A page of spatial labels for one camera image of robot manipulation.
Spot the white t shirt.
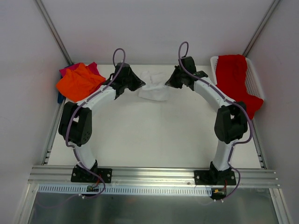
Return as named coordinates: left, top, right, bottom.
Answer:
left=138, top=71, right=170, bottom=101

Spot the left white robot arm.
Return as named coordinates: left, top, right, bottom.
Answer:
left=58, top=62, right=146, bottom=182

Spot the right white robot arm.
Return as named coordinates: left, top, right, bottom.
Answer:
left=165, top=56, right=248, bottom=185

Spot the pink t shirt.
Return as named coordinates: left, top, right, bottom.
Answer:
left=59, top=62, right=100, bottom=77

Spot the red t shirt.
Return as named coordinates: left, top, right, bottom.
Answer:
left=215, top=55, right=263, bottom=119

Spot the orange t shirt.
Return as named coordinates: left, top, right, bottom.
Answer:
left=56, top=63, right=106, bottom=102

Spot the blue t shirt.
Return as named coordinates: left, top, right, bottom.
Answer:
left=57, top=92, right=65, bottom=104

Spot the white plastic basket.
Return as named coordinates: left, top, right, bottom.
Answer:
left=210, top=56, right=265, bottom=100

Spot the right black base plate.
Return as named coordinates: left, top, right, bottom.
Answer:
left=194, top=169, right=236, bottom=186

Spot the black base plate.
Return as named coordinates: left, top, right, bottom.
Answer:
left=71, top=166, right=113, bottom=183
left=194, top=169, right=236, bottom=186

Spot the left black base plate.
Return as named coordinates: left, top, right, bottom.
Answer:
left=71, top=166, right=113, bottom=183

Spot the left aluminium corner post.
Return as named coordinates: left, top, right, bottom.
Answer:
left=34, top=0, right=73, bottom=65

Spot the aluminium corner post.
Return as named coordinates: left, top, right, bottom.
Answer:
left=242, top=0, right=281, bottom=57
left=34, top=0, right=73, bottom=65

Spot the right aluminium corner post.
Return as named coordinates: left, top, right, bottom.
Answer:
left=242, top=0, right=281, bottom=57

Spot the aluminium mounting rail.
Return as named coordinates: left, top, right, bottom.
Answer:
left=28, top=165, right=282, bottom=189

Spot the white slotted cable duct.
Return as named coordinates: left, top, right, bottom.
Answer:
left=37, top=184, right=212, bottom=196

